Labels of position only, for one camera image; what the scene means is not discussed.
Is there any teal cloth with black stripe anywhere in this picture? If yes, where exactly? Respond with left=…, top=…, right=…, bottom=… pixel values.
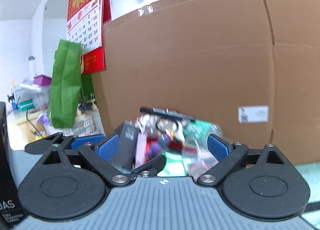
left=293, top=161, right=320, bottom=230

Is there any white shipping label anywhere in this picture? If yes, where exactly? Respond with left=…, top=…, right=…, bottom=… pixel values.
left=238, top=106, right=269, bottom=123

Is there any green paper bag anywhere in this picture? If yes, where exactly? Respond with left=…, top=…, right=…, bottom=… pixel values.
left=47, top=39, right=82, bottom=129

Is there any white basket organizer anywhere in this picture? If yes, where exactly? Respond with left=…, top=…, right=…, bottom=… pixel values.
left=72, top=115, right=95, bottom=137

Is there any red wall calendar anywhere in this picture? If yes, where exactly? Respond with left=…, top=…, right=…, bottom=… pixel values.
left=67, top=0, right=106, bottom=74

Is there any green box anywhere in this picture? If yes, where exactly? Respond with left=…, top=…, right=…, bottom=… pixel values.
left=157, top=151, right=187, bottom=177

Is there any black small box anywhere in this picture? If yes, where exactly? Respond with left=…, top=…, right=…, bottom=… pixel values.
left=113, top=123, right=140, bottom=170

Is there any black permanent marker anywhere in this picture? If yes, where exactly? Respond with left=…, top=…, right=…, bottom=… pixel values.
left=139, top=106, right=196, bottom=122

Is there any large brown cardboard box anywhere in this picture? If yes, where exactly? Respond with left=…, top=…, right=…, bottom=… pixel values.
left=92, top=0, right=319, bottom=164

